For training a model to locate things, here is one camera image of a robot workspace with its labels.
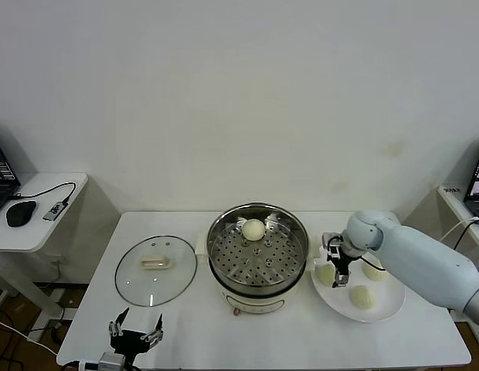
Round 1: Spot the stainless steel steamer basket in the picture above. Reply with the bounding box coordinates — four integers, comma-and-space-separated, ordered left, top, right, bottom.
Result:
195, 202, 321, 289

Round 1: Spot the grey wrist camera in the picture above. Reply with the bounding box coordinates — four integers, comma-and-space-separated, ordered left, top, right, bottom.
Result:
97, 351, 127, 371
321, 231, 343, 258

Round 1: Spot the white hanging cable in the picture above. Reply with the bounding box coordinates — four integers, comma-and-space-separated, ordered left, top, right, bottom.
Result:
442, 217, 479, 241

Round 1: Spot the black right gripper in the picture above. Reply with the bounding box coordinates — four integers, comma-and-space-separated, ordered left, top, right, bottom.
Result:
324, 250, 357, 290

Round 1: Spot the black floor cable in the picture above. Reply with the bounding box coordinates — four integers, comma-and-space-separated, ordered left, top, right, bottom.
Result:
0, 307, 16, 362

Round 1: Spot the white oval plate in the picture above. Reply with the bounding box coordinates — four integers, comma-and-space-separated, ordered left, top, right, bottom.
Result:
309, 238, 406, 324

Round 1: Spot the white floor cable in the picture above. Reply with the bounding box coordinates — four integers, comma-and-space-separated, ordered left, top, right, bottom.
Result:
0, 317, 59, 356

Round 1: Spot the black cable with adapter block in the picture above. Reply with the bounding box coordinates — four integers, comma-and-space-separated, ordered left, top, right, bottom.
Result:
454, 221, 477, 250

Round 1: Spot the grey usb hub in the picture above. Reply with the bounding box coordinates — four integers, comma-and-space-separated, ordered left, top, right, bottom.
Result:
42, 200, 69, 223

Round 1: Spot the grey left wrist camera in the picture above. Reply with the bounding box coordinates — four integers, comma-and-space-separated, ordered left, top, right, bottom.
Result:
97, 351, 127, 371

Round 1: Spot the black computer mouse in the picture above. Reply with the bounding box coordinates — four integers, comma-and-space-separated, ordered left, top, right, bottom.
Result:
5, 200, 37, 228

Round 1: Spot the white steamed baozi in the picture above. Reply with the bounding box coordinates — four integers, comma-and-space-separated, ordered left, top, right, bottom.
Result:
241, 218, 267, 243
349, 284, 379, 310
315, 266, 337, 286
361, 259, 389, 282

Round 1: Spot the black usb hub cable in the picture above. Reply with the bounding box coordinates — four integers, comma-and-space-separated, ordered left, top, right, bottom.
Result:
7, 182, 77, 204

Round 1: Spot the white side table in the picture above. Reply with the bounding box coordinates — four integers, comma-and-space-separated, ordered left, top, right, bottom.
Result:
436, 184, 479, 333
0, 172, 89, 322

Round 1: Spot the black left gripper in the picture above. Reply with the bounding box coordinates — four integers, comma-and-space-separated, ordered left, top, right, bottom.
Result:
108, 307, 165, 355

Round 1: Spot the cream electric cooker base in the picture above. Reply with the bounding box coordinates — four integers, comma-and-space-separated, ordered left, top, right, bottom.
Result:
206, 254, 321, 318

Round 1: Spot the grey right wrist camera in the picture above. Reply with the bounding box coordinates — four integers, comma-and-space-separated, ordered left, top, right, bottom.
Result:
321, 231, 343, 258

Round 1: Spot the round glass pot lid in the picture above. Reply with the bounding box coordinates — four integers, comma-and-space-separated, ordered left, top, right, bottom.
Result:
114, 235, 198, 308

